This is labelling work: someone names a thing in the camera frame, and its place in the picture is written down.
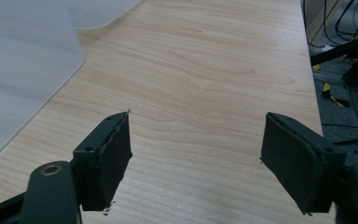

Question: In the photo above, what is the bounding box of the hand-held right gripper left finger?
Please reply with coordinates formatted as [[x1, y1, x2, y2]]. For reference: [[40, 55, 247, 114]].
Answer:
[[71, 111, 134, 212]]

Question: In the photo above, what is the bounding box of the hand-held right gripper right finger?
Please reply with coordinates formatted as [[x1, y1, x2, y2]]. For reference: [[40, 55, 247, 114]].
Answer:
[[260, 112, 348, 216]]

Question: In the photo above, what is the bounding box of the thin black floor cable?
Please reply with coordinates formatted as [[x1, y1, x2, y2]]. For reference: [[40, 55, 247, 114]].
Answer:
[[321, 122, 358, 147]]

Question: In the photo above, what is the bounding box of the yellow and black tape strip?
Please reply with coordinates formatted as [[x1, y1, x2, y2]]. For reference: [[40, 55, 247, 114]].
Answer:
[[321, 81, 351, 108]]

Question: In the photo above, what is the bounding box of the black cable bundle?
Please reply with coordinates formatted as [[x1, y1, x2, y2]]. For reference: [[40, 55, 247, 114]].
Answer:
[[302, 0, 358, 49]]

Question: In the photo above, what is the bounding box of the translucent white plastic sheet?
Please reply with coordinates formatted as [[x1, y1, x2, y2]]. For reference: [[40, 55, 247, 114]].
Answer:
[[0, 0, 145, 171]]

